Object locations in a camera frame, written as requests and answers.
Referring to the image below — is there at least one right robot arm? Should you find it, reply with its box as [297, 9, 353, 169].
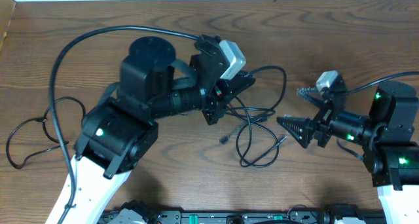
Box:
[277, 71, 418, 223]

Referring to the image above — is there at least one thick black USB cable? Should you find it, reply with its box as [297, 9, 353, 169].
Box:
[218, 65, 288, 145]

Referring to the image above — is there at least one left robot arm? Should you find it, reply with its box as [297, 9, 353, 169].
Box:
[47, 35, 255, 223]

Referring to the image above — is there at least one cardboard panel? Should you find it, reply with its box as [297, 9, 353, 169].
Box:
[0, 0, 16, 50]

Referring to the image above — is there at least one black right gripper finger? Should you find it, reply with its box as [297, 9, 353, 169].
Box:
[276, 115, 315, 149]
[297, 87, 323, 108]

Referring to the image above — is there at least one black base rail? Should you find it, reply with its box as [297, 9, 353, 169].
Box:
[98, 200, 387, 224]

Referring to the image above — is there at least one black right camera cable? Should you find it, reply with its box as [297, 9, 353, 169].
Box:
[345, 71, 419, 96]

